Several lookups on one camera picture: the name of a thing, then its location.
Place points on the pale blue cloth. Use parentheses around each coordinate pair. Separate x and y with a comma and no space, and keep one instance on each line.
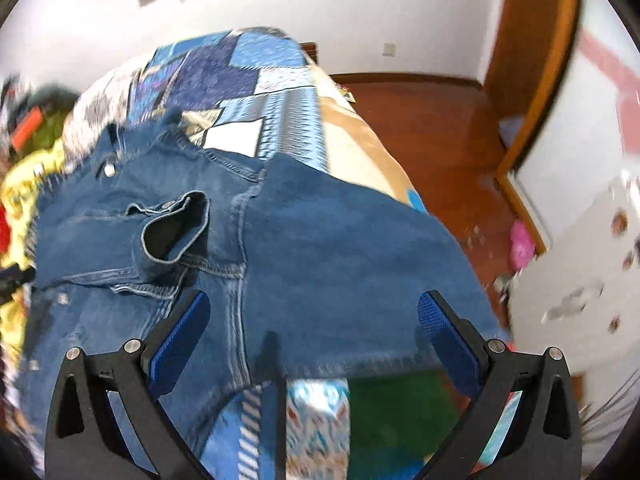
(512,132)

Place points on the yellow printed blanket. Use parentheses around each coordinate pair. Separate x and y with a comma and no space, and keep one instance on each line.
(20,195)

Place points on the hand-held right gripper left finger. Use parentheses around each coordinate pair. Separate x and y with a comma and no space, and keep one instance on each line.
(180,340)

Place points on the wooden bed frame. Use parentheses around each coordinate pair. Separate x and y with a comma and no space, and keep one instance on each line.
(310,52)

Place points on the orange box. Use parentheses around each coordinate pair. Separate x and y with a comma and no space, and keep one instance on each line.
(27,127)

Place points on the blue denim jeans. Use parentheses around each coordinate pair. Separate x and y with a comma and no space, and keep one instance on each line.
(325,240)

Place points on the patchwork bed cover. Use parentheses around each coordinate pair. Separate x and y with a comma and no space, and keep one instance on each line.
(240,75)

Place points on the white stickered door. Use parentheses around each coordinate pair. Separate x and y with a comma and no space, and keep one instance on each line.
(575,260)

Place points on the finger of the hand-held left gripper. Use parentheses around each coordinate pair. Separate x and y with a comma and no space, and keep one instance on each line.
(15,282)

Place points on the white wall socket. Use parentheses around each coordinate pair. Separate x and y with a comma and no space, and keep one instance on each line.
(388,50)

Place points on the tan bed blanket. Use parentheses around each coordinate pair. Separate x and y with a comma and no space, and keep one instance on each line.
(360,140)

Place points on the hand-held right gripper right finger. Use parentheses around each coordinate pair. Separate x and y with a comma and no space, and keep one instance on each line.
(445,345)

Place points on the wooden skirting board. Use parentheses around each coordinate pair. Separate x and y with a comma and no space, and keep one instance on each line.
(400,79)

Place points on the pink toy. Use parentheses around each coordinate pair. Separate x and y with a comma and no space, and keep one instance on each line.
(520,247)

